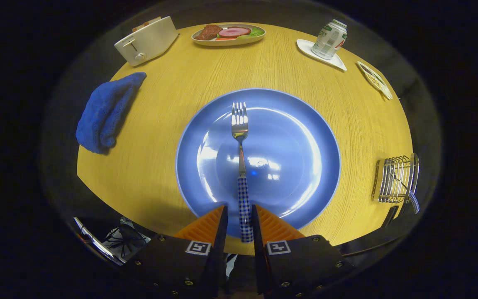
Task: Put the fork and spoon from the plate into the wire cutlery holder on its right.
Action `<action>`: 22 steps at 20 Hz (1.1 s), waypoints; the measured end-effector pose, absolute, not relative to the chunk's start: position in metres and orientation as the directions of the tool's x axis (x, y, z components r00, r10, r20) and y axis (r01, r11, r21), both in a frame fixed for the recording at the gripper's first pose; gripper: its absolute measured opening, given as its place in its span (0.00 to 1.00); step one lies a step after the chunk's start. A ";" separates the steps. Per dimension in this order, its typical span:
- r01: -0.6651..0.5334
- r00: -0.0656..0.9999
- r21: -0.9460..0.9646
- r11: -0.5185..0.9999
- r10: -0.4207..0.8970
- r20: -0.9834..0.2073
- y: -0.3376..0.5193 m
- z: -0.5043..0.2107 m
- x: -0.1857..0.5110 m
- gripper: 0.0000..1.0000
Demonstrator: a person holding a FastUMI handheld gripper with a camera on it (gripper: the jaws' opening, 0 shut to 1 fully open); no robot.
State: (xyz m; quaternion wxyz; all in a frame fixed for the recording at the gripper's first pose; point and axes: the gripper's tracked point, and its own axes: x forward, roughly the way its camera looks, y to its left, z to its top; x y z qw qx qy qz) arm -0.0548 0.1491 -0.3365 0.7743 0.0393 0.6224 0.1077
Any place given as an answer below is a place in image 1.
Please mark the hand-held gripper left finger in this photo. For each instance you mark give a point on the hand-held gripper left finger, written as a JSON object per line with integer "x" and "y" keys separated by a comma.
{"x": 221, "y": 249}

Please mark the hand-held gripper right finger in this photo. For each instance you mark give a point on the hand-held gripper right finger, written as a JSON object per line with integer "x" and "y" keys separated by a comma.
{"x": 259, "y": 249}

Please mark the blue round plate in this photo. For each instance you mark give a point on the blue round plate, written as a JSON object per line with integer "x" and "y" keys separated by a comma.
{"x": 288, "y": 166}

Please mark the white power strip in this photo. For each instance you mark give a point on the white power strip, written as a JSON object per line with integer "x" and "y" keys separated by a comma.
{"x": 98, "y": 245}

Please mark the blue cloth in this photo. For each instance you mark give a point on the blue cloth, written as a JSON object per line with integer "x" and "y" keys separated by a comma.
{"x": 102, "y": 116}

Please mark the white divided snack tray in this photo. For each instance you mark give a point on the white divided snack tray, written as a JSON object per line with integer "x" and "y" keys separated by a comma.
{"x": 378, "y": 81}

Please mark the oval food plate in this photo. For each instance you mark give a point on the oval food plate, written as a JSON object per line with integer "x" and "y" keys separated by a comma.
{"x": 228, "y": 42}

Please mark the white square coaster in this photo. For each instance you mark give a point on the white square coaster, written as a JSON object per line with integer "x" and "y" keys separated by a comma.
{"x": 305, "y": 46}

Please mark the brown meat patty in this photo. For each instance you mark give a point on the brown meat patty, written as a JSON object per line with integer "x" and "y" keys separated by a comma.
{"x": 208, "y": 32}

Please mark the pink ham slice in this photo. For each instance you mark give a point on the pink ham slice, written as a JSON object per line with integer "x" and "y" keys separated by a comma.
{"x": 235, "y": 32}

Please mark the green lettuce leaf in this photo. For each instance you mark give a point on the green lettuce leaf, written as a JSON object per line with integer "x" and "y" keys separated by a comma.
{"x": 255, "y": 31}

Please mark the white toaster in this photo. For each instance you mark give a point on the white toaster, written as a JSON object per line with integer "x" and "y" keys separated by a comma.
{"x": 152, "y": 41}

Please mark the white drink can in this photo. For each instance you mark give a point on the white drink can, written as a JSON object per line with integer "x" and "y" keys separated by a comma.
{"x": 328, "y": 41}

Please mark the brown toast slice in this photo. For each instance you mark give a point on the brown toast slice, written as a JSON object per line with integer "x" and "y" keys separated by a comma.
{"x": 147, "y": 23}

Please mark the black table bracket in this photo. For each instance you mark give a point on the black table bracket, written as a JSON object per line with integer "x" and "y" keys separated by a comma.
{"x": 390, "y": 216}

